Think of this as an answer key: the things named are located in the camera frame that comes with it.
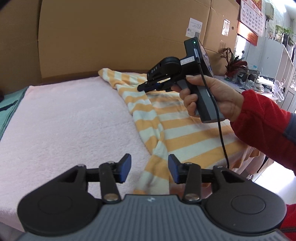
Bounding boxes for orange white striped sweater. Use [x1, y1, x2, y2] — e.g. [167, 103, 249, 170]
[99, 68, 264, 194]

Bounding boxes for red sleeved right forearm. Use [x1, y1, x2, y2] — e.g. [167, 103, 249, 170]
[231, 90, 295, 171]

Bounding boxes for person's right hand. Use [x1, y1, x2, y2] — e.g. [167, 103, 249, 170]
[171, 75, 244, 122]

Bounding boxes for right cardboard box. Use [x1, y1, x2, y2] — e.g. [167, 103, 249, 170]
[203, 0, 240, 76]

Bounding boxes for red leafed potted plant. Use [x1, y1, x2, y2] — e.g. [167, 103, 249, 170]
[221, 48, 248, 78]

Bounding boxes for pink terry towel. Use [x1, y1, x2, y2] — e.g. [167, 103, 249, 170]
[1, 76, 151, 230]

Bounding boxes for large centre cardboard box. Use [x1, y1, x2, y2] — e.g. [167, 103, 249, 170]
[38, 1, 211, 78]

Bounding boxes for teal folded cloth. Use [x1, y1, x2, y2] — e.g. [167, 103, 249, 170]
[0, 86, 29, 138]

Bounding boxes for left cardboard box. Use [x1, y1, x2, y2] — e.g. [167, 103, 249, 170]
[1, 0, 42, 94]

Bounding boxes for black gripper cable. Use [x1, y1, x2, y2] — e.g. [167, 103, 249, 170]
[193, 46, 230, 170]

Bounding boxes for red wall calendar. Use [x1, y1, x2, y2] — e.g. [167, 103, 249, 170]
[237, 0, 265, 46]

